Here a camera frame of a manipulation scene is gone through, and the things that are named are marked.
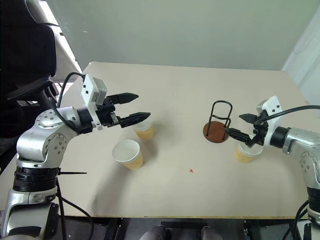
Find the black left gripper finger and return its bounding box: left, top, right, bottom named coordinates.
left=119, top=112, right=152, bottom=129
left=106, top=92, right=140, bottom=105

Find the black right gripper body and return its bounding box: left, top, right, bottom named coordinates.
left=246, top=111, right=270, bottom=148

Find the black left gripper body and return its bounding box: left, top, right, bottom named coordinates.
left=96, top=94, right=122, bottom=128

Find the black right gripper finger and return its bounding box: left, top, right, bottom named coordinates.
left=238, top=113, right=260, bottom=124
left=224, top=127, right=251, bottom=145

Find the black zip tie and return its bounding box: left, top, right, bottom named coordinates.
left=58, top=170, right=88, bottom=176

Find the white slanted board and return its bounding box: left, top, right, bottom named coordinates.
left=48, top=0, right=85, bottom=83

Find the black office chair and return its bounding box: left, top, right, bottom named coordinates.
left=0, top=0, right=60, bottom=173

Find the dark rounded shape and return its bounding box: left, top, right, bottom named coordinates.
left=139, top=224, right=172, bottom=240

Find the wire stand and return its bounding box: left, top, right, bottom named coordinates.
left=202, top=100, right=233, bottom=144

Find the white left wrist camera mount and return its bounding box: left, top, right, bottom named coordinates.
left=80, top=73, right=108, bottom=131

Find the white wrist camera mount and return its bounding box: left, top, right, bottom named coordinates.
left=80, top=73, right=108, bottom=131
left=255, top=95, right=284, bottom=149

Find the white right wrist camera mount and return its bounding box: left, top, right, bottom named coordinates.
left=255, top=95, right=284, bottom=149

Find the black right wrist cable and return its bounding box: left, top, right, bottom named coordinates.
left=253, top=104, right=320, bottom=126

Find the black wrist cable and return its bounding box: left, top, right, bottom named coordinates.
left=253, top=104, right=320, bottom=126
left=48, top=71, right=93, bottom=135

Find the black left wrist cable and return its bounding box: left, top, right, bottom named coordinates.
left=48, top=71, right=93, bottom=135

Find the black right body cable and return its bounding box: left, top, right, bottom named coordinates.
left=289, top=199, right=311, bottom=240

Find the black body cable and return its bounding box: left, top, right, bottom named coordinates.
left=289, top=199, right=311, bottom=240
left=56, top=174, right=96, bottom=240

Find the black left body cable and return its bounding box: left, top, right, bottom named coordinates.
left=56, top=174, right=96, bottom=240

